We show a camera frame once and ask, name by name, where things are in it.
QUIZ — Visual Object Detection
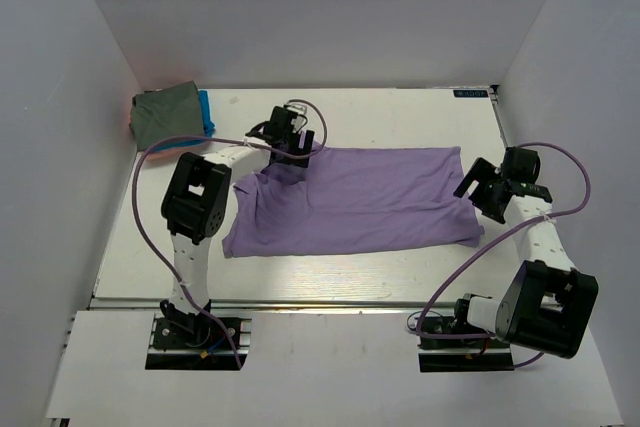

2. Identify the purple t-shirt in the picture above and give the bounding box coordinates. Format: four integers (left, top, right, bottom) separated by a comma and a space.
222, 147, 484, 258

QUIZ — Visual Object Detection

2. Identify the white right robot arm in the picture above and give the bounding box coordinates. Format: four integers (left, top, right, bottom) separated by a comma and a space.
451, 146, 599, 359

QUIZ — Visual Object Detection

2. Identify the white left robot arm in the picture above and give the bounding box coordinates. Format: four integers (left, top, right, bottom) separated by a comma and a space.
161, 99, 320, 346

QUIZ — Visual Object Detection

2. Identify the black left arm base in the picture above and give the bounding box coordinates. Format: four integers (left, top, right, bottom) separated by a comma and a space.
145, 300, 252, 371

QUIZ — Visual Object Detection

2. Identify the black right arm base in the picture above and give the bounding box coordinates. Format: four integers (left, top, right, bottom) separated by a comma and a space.
417, 309, 514, 373

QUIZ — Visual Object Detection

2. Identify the folded blue t-shirt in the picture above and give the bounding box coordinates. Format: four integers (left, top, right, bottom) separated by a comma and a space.
198, 90, 215, 137

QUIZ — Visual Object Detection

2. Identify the blue logo sticker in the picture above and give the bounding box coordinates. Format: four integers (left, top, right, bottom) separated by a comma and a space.
453, 89, 489, 98

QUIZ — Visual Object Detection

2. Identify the folded salmon pink t-shirt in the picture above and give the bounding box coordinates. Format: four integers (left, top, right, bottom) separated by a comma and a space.
129, 118, 215, 160

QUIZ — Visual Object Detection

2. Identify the folded olive green t-shirt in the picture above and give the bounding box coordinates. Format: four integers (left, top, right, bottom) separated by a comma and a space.
129, 81, 205, 152

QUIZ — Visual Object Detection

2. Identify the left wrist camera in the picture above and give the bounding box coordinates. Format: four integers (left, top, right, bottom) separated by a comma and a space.
263, 104, 308, 137

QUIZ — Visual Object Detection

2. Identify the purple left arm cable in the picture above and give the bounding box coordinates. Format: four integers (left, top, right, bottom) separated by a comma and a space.
132, 99, 329, 369

